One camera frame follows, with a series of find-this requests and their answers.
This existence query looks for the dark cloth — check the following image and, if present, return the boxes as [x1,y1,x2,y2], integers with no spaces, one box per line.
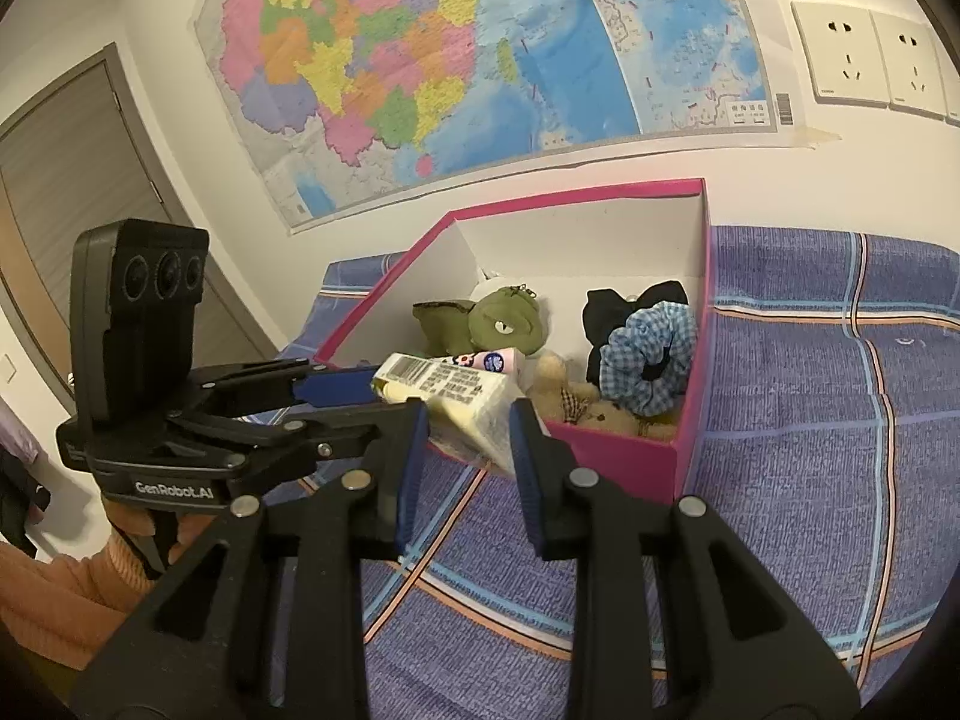
[0,397,50,556]

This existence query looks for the blue gingham scrunchie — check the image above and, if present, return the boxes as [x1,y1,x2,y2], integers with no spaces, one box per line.
[600,301,698,415]

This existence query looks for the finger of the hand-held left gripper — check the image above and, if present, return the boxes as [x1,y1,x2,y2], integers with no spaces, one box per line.
[176,360,383,421]
[169,401,421,481]

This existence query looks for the blue plaid bed sheet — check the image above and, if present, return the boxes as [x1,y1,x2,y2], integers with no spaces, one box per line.
[262,225,960,720]

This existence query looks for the brown bear plush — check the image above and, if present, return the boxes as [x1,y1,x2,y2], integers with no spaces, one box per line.
[529,351,680,440]

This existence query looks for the grey brown door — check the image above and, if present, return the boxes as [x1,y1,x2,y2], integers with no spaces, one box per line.
[0,43,278,421]

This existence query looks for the person's left forearm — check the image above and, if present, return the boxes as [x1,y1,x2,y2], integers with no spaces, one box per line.
[0,525,162,672]

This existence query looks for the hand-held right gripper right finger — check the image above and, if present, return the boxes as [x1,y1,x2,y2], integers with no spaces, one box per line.
[510,397,863,720]

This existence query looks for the white wall socket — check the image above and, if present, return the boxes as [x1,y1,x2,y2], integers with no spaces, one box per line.
[791,1,890,104]
[870,9,947,117]

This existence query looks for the colourful wall map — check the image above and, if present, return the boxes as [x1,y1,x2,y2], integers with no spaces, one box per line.
[193,0,841,237]

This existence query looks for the pink cardboard box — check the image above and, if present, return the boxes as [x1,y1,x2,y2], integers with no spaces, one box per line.
[311,178,713,507]

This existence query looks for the floral tissue packet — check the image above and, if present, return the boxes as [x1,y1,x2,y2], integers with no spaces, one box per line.
[435,346,526,377]

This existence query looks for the yellow tissue packet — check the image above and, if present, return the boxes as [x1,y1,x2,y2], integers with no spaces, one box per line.
[371,351,526,481]

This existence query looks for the black scrunchie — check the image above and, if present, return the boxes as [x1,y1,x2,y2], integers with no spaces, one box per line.
[583,279,691,383]

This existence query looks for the green frog plush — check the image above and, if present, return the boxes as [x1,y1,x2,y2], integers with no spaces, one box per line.
[411,283,552,361]

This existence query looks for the person's left hand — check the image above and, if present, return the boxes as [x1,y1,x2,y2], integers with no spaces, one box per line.
[105,499,218,563]

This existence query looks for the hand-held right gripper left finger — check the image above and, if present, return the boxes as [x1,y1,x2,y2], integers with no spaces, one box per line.
[67,397,430,720]

